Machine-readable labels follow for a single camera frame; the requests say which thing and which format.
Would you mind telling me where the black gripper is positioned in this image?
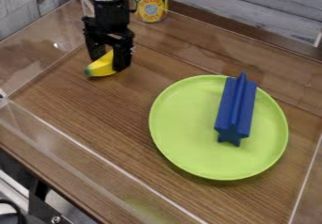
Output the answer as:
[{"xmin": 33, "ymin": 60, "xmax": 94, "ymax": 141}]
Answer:
[{"xmin": 82, "ymin": 0, "xmax": 135, "ymax": 72}]

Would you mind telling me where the yellow toy banana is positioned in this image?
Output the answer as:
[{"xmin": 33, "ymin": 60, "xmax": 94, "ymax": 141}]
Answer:
[{"xmin": 84, "ymin": 51, "xmax": 116, "ymax": 77}]

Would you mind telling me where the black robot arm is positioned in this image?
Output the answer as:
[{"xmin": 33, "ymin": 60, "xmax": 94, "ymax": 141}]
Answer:
[{"xmin": 82, "ymin": 0, "xmax": 135, "ymax": 77}]

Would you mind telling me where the green round plate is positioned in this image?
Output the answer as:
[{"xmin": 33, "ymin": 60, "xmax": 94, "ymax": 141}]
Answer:
[{"xmin": 148, "ymin": 75, "xmax": 290, "ymax": 181}]

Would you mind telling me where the yellow labelled tin can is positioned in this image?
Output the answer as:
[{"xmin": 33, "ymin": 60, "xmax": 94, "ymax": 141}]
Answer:
[{"xmin": 136, "ymin": 0, "xmax": 168, "ymax": 24}]

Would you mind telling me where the clear acrylic tray wall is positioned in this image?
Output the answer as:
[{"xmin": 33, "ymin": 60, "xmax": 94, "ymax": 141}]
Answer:
[{"xmin": 0, "ymin": 1, "xmax": 322, "ymax": 224}]

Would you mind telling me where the black metal table bracket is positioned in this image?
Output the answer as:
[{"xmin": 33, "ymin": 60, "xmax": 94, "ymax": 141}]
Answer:
[{"xmin": 28, "ymin": 179, "xmax": 74, "ymax": 224}]

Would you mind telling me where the black cable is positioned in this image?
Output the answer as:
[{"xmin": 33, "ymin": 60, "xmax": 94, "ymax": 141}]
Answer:
[{"xmin": 0, "ymin": 199, "xmax": 28, "ymax": 224}]

